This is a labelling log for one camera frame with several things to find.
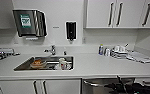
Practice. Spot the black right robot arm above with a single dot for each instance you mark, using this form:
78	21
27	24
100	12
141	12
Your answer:
147	89

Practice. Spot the white containers cluster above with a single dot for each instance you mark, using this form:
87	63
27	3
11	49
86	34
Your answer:
119	51

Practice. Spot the small white bottle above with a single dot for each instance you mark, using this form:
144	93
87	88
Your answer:
107	52

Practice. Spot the blue label bottle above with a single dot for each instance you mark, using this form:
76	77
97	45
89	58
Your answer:
101	50

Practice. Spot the white cup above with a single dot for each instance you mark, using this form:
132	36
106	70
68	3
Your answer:
62	64

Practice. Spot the small sink soap pump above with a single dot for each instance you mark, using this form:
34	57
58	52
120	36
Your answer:
64	51

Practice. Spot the black soap dispenser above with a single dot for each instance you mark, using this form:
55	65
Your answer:
70	30

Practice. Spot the steel kitchen sink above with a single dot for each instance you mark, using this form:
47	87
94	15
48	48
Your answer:
51	60

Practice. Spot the chrome faucet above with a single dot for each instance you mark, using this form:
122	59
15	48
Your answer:
52	50

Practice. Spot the orange bowl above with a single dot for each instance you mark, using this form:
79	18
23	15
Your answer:
38	63

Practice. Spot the white under-sink cabinet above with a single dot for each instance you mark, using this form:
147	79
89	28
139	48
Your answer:
21	87

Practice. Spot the paper towel dispenser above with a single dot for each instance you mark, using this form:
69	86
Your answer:
27	22

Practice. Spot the white wall outlet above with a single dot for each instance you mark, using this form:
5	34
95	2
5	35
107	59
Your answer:
84	40

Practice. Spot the white three-door wall cabinet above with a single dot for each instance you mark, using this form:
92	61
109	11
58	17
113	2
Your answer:
124	13

